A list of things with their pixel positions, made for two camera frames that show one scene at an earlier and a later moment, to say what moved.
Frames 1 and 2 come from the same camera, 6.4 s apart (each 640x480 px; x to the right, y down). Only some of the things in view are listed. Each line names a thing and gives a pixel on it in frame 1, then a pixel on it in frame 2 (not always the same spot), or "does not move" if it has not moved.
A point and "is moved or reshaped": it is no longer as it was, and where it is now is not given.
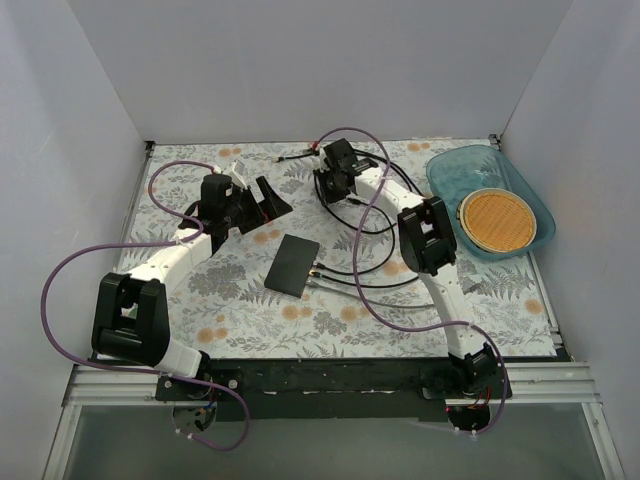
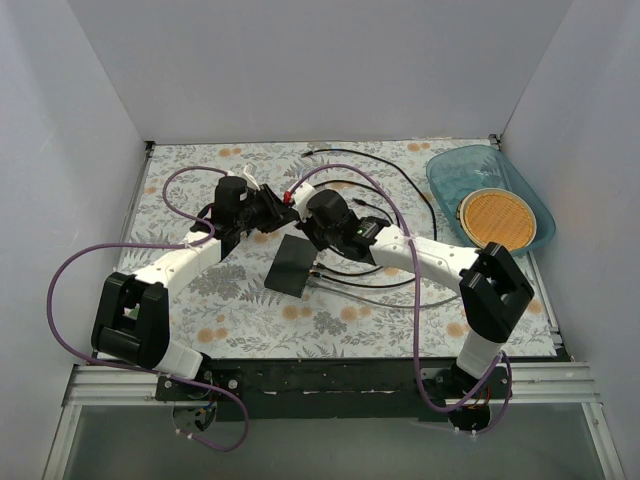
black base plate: x=329 y=388 does not move
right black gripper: x=327 y=181 → x=304 y=223
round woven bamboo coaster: x=496 y=220 does not move
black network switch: x=292 y=265 does not move
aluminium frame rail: x=98 y=384 does not move
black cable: x=391 y=226 is moved or reshaped
